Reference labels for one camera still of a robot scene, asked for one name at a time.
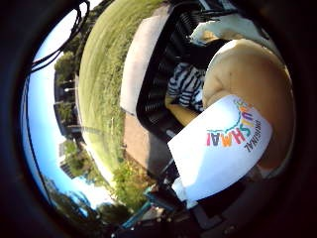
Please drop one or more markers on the beige round plush toy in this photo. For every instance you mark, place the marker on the beige round plush toy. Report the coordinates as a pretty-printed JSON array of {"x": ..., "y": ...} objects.
[{"x": 257, "y": 76}]

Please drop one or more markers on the black white striped plush toy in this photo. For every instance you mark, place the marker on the black white striped plush toy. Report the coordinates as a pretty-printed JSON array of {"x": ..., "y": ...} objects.
[{"x": 186, "y": 86}]

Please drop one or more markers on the yellow corn plush toy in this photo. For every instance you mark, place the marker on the yellow corn plush toy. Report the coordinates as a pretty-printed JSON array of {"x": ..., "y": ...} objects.
[{"x": 181, "y": 114}]

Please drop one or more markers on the black slatted plastic basket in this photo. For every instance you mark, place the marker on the black slatted plastic basket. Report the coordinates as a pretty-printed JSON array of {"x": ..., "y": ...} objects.
[{"x": 158, "y": 86}]

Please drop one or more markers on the dark low building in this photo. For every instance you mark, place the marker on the dark low building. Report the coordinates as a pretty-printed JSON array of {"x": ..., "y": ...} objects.
[{"x": 67, "y": 105}]

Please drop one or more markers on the blue metal frame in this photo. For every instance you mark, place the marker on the blue metal frame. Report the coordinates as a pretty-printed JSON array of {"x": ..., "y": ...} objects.
[{"x": 155, "y": 198}]

